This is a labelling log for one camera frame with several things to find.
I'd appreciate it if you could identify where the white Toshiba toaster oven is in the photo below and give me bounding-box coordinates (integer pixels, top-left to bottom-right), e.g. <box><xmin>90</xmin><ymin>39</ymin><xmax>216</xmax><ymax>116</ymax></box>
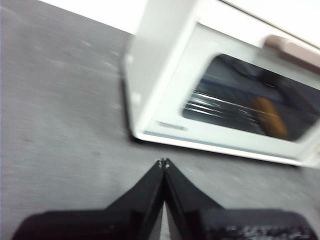
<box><xmin>121</xmin><ymin>0</ymin><xmax>320</xmax><ymax>168</ymax></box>

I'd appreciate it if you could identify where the glass oven door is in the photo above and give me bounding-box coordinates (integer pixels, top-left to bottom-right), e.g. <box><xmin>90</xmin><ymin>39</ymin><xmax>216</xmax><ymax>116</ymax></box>
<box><xmin>139</xmin><ymin>22</ymin><xmax>320</xmax><ymax>166</ymax></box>

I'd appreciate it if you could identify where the metal wire oven rack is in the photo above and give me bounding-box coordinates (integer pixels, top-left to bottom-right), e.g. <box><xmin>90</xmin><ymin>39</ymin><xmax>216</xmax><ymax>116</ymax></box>
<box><xmin>183</xmin><ymin>92</ymin><xmax>263</xmax><ymax>126</ymax></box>

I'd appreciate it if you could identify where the beige oven door handle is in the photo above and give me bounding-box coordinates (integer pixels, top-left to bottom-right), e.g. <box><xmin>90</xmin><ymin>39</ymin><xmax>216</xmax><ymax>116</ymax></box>
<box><xmin>263</xmin><ymin>34</ymin><xmax>320</xmax><ymax>67</ymax></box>

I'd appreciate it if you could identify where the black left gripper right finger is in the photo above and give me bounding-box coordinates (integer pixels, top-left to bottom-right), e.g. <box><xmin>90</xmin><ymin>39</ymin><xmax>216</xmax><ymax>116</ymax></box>
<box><xmin>164</xmin><ymin>157</ymin><xmax>317</xmax><ymax>240</ymax></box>

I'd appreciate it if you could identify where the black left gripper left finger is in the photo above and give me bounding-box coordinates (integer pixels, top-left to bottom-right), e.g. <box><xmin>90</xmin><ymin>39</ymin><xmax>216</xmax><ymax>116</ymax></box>
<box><xmin>11</xmin><ymin>158</ymin><xmax>165</xmax><ymax>240</ymax></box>

